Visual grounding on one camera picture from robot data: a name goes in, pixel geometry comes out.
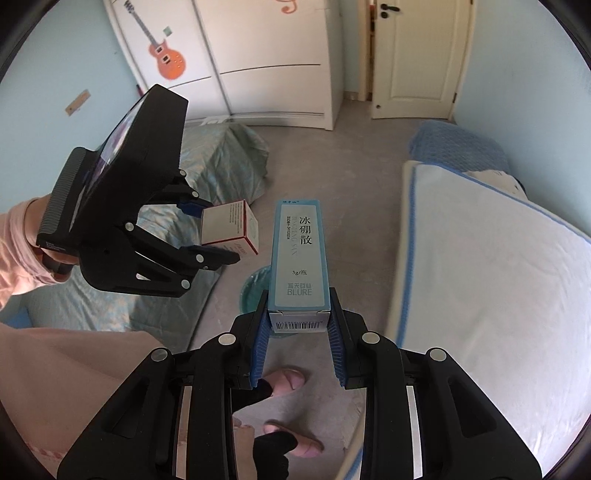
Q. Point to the brown wall tape patch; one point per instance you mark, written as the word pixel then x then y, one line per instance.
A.
pixel 76 104

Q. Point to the small green sticker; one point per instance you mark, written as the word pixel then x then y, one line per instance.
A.
pixel 167 31

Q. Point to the person's pink garment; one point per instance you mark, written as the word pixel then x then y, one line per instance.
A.
pixel 69 369

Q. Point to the person's foot in pink slipper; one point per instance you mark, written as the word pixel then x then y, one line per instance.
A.
pixel 295 445
pixel 288 381

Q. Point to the white wardrobe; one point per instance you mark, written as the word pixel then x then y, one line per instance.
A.
pixel 268 46

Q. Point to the white panel door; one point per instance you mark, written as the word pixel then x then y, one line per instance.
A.
pixel 415 60

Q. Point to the blue pillow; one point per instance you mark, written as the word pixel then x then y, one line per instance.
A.
pixel 457 143

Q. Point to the orange music note sticker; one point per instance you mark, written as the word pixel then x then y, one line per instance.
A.
pixel 288 4

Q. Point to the light blue long box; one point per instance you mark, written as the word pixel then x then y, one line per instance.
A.
pixel 300 258

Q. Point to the small white red box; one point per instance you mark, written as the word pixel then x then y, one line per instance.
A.
pixel 231 226

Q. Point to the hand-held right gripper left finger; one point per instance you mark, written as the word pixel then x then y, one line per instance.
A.
pixel 258 341

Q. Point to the orange guitar sticker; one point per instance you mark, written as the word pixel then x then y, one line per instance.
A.
pixel 168 57

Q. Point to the white mattress with blue piping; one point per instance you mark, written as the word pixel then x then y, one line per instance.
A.
pixel 485 300

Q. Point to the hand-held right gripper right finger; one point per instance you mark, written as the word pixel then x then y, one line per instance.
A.
pixel 336 341

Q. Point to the person's left forearm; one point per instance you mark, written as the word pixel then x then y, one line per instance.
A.
pixel 18 249

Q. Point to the grey-green folded quilt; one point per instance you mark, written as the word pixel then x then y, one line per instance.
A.
pixel 226 157

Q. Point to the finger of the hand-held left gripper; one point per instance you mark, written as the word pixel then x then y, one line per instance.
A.
pixel 217 257
pixel 194 205

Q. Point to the waste bin with teal bag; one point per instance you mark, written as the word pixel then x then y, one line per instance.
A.
pixel 251 290

